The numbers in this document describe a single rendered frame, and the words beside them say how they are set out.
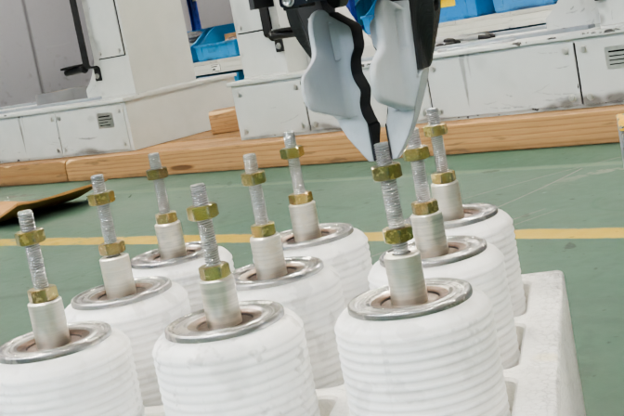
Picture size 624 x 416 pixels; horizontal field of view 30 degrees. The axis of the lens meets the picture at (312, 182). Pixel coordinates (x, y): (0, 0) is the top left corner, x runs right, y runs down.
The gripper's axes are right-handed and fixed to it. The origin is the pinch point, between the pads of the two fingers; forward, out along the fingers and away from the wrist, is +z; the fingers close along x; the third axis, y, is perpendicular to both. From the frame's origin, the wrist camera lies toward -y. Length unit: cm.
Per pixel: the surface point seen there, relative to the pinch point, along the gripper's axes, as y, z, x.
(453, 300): 2.5, 9.7, 3.5
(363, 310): 3.3, 9.8, -1.9
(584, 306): -79, 35, -12
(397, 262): 2.0, 7.3, 0.2
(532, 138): -217, 32, -58
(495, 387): 1.5, 15.3, 4.7
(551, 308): -19.7, 17.1, 2.1
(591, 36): -221, 10, -41
